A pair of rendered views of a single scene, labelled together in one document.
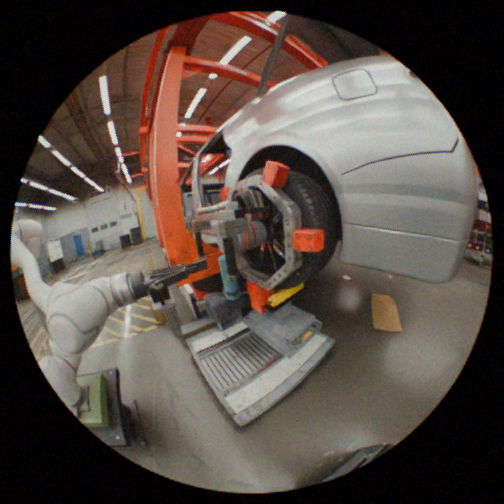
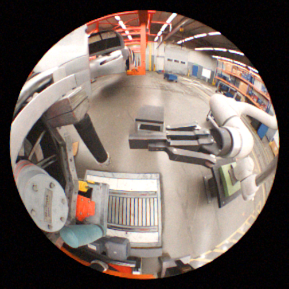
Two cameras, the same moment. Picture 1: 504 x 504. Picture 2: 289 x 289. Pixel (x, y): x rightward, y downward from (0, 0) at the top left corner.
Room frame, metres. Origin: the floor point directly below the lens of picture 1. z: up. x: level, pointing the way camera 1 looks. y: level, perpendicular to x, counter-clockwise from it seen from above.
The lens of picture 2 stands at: (0.52, 0.24, 0.97)
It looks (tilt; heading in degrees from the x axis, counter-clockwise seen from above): 51 degrees down; 215
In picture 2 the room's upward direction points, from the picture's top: straight up
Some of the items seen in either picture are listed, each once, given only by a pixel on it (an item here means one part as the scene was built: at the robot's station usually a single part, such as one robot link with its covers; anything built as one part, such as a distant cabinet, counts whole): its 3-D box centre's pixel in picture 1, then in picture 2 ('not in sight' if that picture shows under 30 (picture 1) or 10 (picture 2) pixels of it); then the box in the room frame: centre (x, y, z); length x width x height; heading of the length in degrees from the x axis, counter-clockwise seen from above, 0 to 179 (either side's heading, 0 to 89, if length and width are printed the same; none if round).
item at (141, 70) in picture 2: not in sight; (135, 46); (-2.29, -2.09, 1.75); 0.68 x 0.16 x 2.45; 125
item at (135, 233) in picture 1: (131, 238); not in sight; (6.70, 6.48, 0.55); 1.40 x 0.80 x 1.09; 124
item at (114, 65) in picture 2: not in sight; (113, 57); (-2.54, -3.62, 1.49); 4.95 x 1.86 x 1.59; 35
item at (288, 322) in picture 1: (281, 305); (78, 202); (0.86, -0.16, 0.32); 0.40 x 0.30 x 0.28; 35
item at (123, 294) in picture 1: (125, 289); (227, 142); (0.29, 0.36, 0.83); 0.09 x 0.06 x 0.09; 35
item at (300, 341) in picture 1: (281, 324); (89, 204); (0.86, -0.16, 0.13); 0.50 x 0.36 x 0.10; 35
